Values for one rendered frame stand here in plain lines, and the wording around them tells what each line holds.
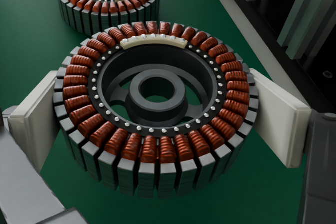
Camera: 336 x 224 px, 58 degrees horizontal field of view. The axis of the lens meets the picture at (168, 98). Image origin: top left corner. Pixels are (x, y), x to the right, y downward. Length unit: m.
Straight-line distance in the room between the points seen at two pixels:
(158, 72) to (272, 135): 0.07
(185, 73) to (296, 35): 0.14
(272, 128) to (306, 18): 0.16
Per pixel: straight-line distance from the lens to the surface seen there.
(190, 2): 0.40
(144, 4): 0.33
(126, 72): 0.20
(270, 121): 0.16
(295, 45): 0.31
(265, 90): 0.17
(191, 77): 0.20
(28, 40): 0.35
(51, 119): 0.16
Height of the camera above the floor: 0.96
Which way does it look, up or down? 50 degrees down
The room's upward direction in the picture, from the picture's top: 7 degrees clockwise
